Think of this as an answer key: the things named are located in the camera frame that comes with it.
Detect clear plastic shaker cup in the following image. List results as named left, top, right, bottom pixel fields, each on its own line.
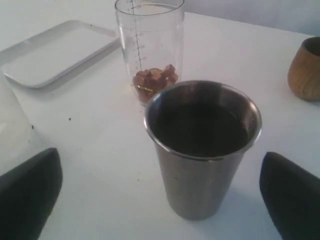
left=114, top=0, right=185, bottom=97

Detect wooden cup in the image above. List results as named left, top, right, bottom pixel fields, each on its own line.
left=287, top=36, right=320, bottom=102

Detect brown food cubes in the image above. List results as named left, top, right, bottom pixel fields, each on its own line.
left=132, top=64, right=180, bottom=104

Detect stainless steel cup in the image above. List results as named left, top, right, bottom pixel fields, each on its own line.
left=144, top=80, right=262, bottom=221

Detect translucent plastic container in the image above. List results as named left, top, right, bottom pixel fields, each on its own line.
left=0, top=74, right=45, bottom=175

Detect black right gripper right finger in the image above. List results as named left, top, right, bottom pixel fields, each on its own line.
left=259, top=152, right=320, bottom=240

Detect white rectangular tray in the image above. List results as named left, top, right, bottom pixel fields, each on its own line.
left=0, top=20, right=120, bottom=89

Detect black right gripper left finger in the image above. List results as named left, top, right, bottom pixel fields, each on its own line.
left=0, top=148, right=63, bottom=240

